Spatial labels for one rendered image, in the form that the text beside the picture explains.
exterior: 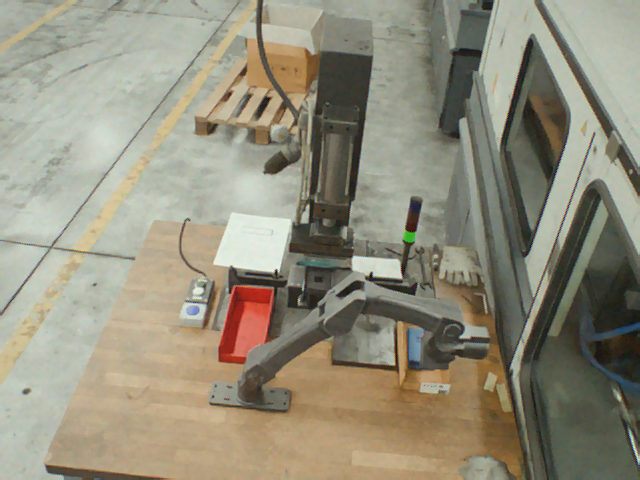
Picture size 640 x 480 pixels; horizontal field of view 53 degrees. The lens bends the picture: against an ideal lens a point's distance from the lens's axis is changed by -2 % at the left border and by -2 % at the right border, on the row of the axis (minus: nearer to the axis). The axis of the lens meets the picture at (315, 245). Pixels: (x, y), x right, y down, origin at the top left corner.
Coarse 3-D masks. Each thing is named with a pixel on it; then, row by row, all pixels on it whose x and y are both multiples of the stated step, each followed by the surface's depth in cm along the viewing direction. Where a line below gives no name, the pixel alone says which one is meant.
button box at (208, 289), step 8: (184, 224) 220; (200, 272) 200; (192, 280) 193; (200, 280) 193; (208, 280) 194; (192, 288) 190; (208, 288) 191; (192, 296) 187; (200, 296) 188; (208, 296) 188; (208, 304) 188
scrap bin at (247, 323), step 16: (240, 288) 188; (256, 288) 188; (240, 304) 190; (256, 304) 190; (272, 304) 186; (224, 320) 176; (240, 320) 184; (256, 320) 185; (224, 336) 176; (240, 336) 179; (256, 336) 180; (224, 352) 174; (240, 352) 175
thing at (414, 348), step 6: (408, 330) 185; (414, 330) 185; (420, 330) 185; (408, 336) 183; (414, 336) 183; (420, 336) 183; (408, 342) 181; (414, 342) 181; (420, 342) 181; (408, 348) 179; (414, 348) 179; (420, 348) 180; (408, 354) 178; (414, 354) 178; (420, 354) 178; (414, 360) 172
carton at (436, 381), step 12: (396, 324) 187; (408, 324) 188; (408, 372) 173; (420, 372) 173; (432, 372) 174; (444, 372) 170; (408, 384) 167; (420, 384) 167; (432, 384) 167; (444, 384) 166
